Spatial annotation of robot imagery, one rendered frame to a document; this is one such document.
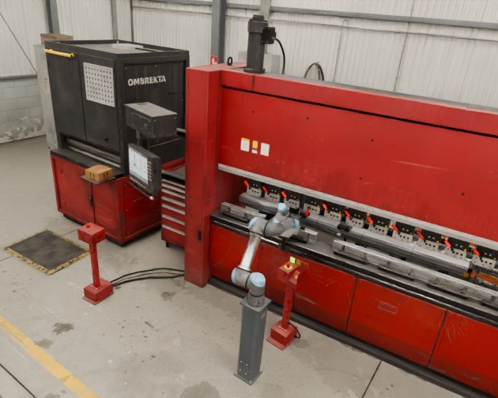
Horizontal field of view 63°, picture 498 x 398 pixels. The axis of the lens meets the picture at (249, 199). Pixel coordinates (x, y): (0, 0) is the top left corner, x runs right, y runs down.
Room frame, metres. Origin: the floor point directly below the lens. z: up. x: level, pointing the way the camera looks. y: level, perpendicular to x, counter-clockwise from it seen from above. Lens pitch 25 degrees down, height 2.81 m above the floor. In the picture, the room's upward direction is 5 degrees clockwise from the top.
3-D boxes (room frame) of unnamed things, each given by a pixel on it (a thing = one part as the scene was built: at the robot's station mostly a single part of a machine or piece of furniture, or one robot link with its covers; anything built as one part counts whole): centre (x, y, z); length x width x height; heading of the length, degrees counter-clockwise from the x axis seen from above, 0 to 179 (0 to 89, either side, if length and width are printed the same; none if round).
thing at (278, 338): (2.96, -0.42, 0.06); 0.25 x 0.20 x 0.12; 142
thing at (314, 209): (3.34, -0.59, 1.26); 0.15 x 0.09 x 0.17; 62
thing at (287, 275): (2.98, -0.44, 0.75); 0.20 x 0.16 x 0.18; 52
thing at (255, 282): (2.51, -0.11, 0.94); 0.13 x 0.12 x 0.14; 64
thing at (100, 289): (3.35, 1.48, 0.41); 0.25 x 0.20 x 0.83; 152
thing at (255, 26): (3.79, -0.03, 2.54); 0.33 x 0.25 x 0.47; 62
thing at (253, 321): (2.51, -0.12, 0.39); 0.18 x 0.18 x 0.77; 57
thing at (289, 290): (2.98, -0.44, 0.39); 0.05 x 0.05 x 0.54; 52
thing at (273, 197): (3.53, -0.24, 1.26); 0.15 x 0.09 x 0.17; 62
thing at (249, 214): (3.68, 0.05, 0.92); 0.50 x 0.06 x 0.10; 62
